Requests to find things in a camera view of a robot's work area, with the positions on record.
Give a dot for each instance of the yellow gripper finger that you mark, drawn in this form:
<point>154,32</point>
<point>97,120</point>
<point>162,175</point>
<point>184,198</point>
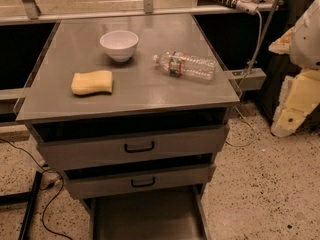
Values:
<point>282,45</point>
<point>299,96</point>

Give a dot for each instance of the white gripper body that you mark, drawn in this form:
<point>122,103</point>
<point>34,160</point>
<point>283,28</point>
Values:
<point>307,43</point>

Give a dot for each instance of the clear plastic water bottle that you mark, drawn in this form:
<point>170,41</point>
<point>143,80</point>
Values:
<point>178,64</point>

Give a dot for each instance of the grey drawer cabinet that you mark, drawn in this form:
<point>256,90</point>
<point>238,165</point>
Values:
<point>143,100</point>

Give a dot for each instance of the grey open bottom drawer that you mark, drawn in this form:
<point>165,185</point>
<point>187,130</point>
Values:
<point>165,214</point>

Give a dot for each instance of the grey top drawer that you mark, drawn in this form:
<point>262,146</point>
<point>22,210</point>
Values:
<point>78,154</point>

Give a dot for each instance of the grey middle drawer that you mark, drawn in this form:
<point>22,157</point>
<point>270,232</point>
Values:
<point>115,185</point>

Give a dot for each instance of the white power strip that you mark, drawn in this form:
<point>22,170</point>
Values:
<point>247,6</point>

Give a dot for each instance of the white ceramic bowl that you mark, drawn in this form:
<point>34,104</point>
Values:
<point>119,45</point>

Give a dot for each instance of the yellow sponge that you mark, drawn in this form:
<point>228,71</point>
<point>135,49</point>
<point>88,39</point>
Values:
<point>92,82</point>

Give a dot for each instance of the grey metal bracket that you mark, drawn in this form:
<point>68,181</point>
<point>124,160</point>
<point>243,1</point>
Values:
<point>251,82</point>

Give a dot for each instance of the black middle drawer handle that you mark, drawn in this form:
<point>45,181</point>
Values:
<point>143,183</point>

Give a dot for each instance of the black drawer handle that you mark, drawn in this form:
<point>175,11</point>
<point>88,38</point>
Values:
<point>143,183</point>
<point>139,148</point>

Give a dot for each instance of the black top drawer handle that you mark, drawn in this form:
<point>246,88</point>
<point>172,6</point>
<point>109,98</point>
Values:
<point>139,148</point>

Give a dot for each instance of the grey metal rail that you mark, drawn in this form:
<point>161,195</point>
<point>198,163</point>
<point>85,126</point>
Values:
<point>66,12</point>

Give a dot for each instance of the black metal floor frame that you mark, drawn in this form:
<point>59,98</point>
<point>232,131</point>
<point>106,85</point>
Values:
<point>28,198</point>

